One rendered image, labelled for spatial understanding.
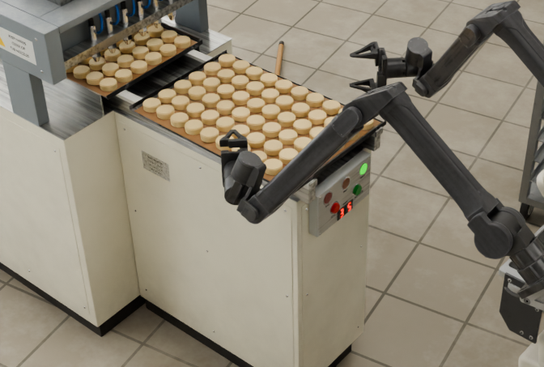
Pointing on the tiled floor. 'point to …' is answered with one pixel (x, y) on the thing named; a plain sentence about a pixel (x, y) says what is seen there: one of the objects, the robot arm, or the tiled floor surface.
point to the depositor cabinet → (73, 203)
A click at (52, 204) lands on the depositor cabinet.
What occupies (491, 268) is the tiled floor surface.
